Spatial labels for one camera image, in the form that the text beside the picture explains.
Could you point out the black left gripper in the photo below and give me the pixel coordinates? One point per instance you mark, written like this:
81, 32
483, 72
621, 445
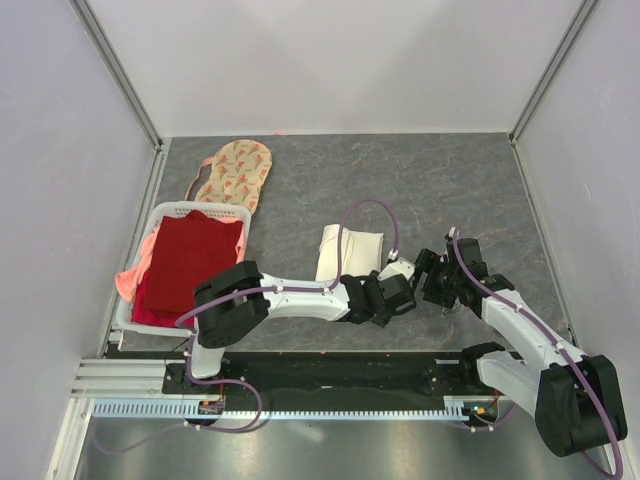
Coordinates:
383, 319

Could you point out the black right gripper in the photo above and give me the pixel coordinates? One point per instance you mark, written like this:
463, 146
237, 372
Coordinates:
429, 262

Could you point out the white cloth napkin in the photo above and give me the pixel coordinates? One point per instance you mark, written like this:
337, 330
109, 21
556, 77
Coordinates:
360, 252

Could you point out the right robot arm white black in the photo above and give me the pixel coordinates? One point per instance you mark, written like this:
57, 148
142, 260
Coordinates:
574, 398

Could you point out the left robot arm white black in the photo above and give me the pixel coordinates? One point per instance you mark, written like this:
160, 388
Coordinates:
232, 304

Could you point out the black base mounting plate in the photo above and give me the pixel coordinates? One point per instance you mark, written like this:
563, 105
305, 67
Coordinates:
433, 374

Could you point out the white plastic basket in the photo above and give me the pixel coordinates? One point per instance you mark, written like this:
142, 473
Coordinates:
179, 209

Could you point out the floral beige eye mask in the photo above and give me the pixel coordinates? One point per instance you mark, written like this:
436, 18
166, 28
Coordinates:
234, 175

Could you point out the red cloth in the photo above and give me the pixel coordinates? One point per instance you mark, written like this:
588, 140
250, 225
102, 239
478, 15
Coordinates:
187, 252

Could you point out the pink cloth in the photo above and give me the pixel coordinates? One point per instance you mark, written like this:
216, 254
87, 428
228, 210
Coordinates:
127, 282

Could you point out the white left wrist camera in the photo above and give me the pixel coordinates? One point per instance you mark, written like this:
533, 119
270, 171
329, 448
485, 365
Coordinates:
397, 265

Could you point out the white slotted cable duct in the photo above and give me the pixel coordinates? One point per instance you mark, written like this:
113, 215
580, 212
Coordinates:
197, 410

